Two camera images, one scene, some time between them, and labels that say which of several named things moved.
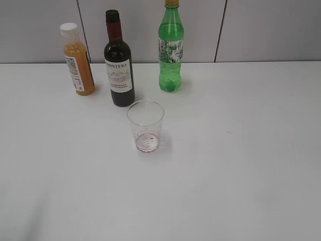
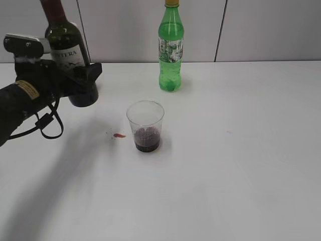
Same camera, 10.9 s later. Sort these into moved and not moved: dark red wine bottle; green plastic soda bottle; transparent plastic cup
Moved: dark red wine bottle
Not moved: green plastic soda bottle; transparent plastic cup
